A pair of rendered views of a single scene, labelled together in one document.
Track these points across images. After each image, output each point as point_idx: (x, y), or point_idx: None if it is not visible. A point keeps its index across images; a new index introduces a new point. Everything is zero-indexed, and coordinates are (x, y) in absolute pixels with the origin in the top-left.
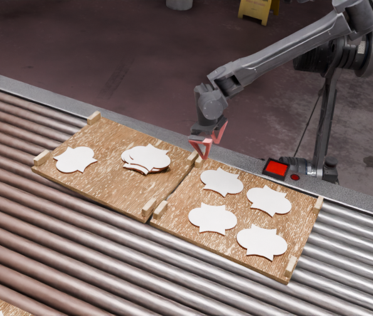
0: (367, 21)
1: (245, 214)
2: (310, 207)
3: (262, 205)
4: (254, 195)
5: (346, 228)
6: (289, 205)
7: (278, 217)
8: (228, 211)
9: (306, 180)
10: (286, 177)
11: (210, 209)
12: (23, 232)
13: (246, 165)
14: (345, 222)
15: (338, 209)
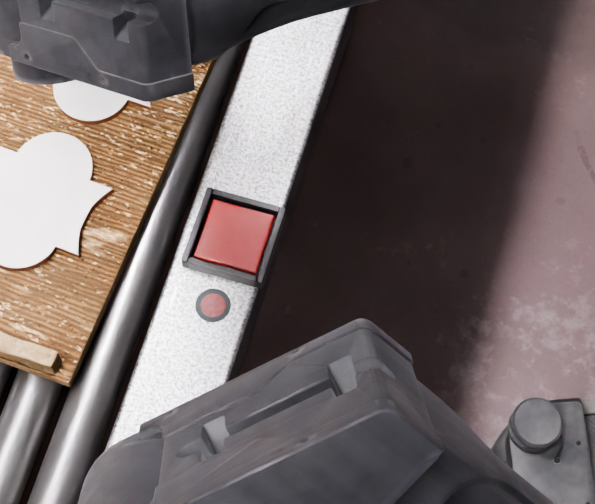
0: None
1: None
2: (28, 335)
3: (4, 178)
4: (52, 155)
5: None
6: (19, 261)
7: None
8: None
9: (204, 344)
10: (204, 274)
11: None
12: None
13: (245, 142)
14: None
15: (60, 442)
